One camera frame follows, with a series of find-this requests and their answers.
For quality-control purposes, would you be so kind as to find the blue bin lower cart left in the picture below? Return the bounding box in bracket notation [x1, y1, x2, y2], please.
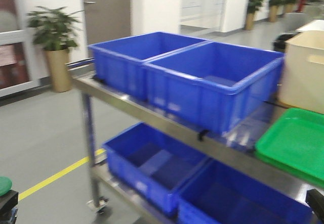
[102, 122, 208, 217]

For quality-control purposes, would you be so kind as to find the steel cart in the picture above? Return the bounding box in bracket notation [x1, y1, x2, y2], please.
[67, 58, 314, 223]

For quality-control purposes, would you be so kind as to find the blue bin cart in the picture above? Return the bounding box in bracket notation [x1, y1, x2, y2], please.
[144, 41, 284, 134]
[88, 31, 207, 101]
[177, 161, 312, 223]
[102, 122, 208, 217]

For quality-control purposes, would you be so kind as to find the potted plant tan pot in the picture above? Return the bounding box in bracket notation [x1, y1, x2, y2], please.
[26, 6, 81, 93]

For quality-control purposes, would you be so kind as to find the green plastic tray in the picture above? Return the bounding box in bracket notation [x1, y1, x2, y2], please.
[255, 108, 323, 188]

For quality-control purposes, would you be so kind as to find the beige plastic box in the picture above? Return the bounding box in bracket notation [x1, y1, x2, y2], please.
[278, 30, 323, 114]

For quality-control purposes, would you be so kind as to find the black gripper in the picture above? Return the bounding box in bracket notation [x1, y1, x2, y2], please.
[1, 190, 19, 223]

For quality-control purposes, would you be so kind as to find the blue bin lower cart right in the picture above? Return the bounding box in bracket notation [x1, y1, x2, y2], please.
[177, 161, 312, 223]

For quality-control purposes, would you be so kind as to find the green push button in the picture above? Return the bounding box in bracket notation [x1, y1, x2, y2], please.
[0, 176, 13, 196]

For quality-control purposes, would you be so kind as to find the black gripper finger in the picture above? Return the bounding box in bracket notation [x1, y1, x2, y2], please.
[306, 189, 323, 219]

